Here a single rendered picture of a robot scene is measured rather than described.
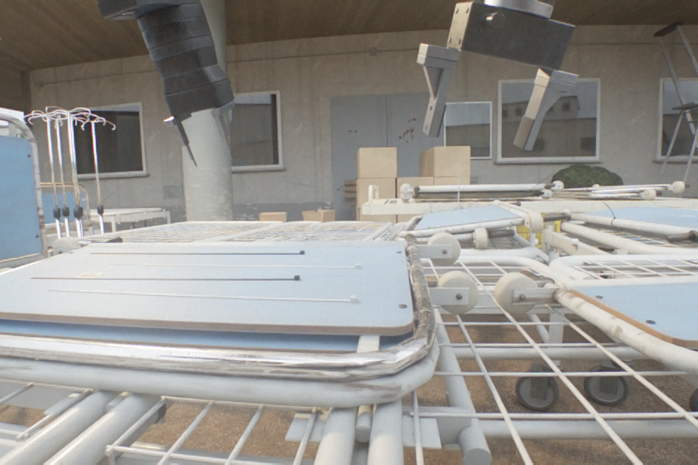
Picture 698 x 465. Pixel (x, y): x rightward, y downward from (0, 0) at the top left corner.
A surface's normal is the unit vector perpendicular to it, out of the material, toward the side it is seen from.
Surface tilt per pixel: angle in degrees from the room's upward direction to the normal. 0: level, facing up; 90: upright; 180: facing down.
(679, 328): 1
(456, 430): 90
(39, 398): 90
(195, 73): 111
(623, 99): 90
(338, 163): 90
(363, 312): 5
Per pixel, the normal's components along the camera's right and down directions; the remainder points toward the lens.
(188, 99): -0.10, 0.51
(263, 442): -0.03, -0.99
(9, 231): 0.99, 0.00
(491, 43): 0.11, 0.50
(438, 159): 0.02, 0.12
